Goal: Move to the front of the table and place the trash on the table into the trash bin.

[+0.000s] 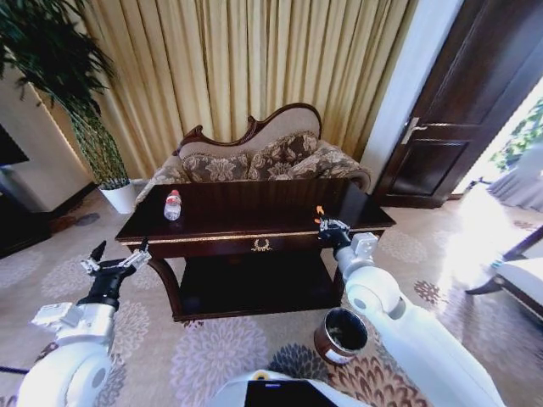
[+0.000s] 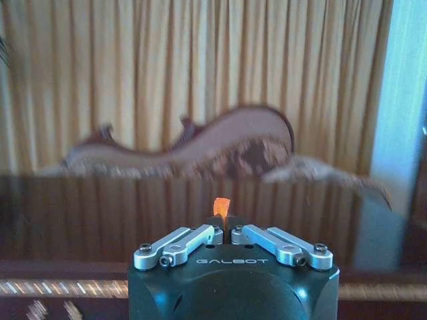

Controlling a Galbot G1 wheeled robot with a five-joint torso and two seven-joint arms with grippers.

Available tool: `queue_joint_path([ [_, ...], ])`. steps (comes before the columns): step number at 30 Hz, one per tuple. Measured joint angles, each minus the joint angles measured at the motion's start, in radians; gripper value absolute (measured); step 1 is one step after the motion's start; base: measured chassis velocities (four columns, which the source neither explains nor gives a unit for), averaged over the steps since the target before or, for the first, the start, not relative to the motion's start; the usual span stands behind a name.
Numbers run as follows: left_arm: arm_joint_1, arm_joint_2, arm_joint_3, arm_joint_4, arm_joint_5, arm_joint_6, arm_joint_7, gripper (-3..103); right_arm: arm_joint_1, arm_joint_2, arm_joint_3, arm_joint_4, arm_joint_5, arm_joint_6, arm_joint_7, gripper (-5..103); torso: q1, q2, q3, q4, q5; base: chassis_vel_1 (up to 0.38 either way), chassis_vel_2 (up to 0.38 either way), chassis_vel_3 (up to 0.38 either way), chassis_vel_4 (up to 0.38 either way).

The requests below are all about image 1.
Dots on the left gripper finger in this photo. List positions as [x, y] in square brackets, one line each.
[138, 257]
[96, 257]

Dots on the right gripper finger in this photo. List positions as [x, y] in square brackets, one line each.
[323, 224]
[339, 224]

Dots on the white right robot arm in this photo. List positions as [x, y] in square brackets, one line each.
[407, 322]

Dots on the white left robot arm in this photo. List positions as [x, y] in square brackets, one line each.
[72, 364]

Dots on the small orange wrapper trash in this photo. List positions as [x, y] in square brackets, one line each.
[319, 210]

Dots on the round brown trash bin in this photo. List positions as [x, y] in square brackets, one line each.
[342, 336]

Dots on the brown floral cushion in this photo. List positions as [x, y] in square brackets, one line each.
[326, 163]
[283, 156]
[216, 167]

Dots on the clear plastic water bottle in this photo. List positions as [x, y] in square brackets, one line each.
[173, 206]

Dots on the white plant pot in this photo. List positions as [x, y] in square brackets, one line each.
[119, 196]

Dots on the dark wooden console table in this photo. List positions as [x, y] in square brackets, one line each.
[254, 237]

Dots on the dark low cabinet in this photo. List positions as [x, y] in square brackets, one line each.
[21, 229]

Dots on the beige carved wooden sofa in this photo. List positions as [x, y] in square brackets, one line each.
[280, 131]

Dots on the dark wooden door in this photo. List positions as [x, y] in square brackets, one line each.
[458, 102]

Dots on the yellow pleated curtain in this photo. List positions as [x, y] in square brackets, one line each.
[237, 68]

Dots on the white upholstered bench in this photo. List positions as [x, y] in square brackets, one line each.
[515, 280]

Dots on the tall green potted plant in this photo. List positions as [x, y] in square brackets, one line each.
[55, 63]

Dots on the green leafy window plant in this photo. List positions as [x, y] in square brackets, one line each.
[524, 135]

